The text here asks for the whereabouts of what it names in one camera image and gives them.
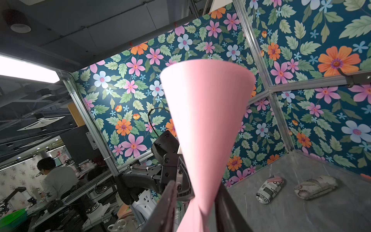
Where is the ceiling light panel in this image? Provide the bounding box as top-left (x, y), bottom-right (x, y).
top-left (1, 55), bottom-right (60, 83)

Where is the person in grey shirt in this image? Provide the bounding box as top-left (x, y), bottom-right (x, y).
top-left (37, 157), bottom-right (78, 202)

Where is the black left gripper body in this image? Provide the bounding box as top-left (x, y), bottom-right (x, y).
top-left (151, 131), bottom-right (194, 202)

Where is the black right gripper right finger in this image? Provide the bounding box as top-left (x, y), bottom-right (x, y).
top-left (214, 184), bottom-right (253, 232)

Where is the pink rectangular paper sheet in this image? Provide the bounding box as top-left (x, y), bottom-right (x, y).
top-left (160, 60), bottom-right (256, 232)

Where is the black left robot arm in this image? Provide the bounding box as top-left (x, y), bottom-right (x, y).
top-left (115, 131), bottom-right (194, 205)

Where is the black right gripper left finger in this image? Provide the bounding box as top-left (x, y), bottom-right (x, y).
top-left (147, 180), bottom-right (177, 232)

